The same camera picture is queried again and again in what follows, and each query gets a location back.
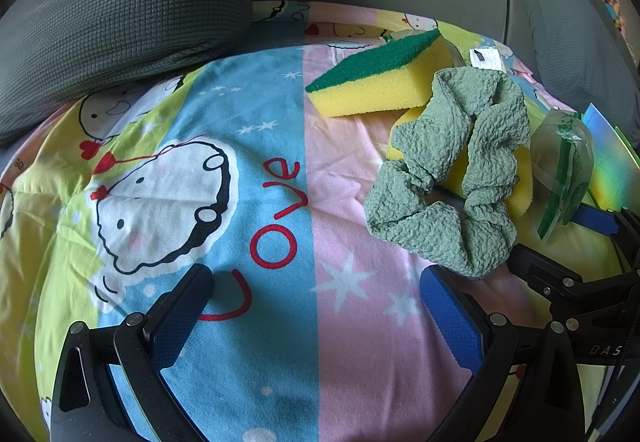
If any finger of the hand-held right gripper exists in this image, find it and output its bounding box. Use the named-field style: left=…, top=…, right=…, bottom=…
left=507, top=243, right=640, bottom=318
left=570, top=202, right=640, bottom=273

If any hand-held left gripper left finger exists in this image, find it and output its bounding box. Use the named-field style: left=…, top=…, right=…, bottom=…
left=50, top=263, right=216, bottom=442

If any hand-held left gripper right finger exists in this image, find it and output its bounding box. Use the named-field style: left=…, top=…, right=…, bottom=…
left=420, top=265, right=586, bottom=442

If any green iridescent cardboard box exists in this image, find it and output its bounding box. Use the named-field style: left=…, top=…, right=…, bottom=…
left=582, top=103, right=640, bottom=213

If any green striped zip bag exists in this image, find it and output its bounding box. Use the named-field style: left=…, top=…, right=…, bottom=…
left=530, top=108, right=596, bottom=243

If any yellow green scouring sponge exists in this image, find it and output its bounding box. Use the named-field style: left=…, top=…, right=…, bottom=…
left=386, top=107, right=536, bottom=217
left=305, top=28, right=453, bottom=117

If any green fabric scrunchie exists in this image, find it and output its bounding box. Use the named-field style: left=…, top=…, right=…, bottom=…
left=363, top=66, right=531, bottom=279

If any blue grey cushion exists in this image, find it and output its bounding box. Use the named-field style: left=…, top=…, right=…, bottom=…
left=522, top=0, right=640, bottom=133

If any cartoon printed blanket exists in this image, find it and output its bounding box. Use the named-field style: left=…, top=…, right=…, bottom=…
left=0, top=0, right=640, bottom=442

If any dark grey waffle cushion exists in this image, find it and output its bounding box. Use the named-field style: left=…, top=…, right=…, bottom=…
left=0, top=0, right=253, bottom=143

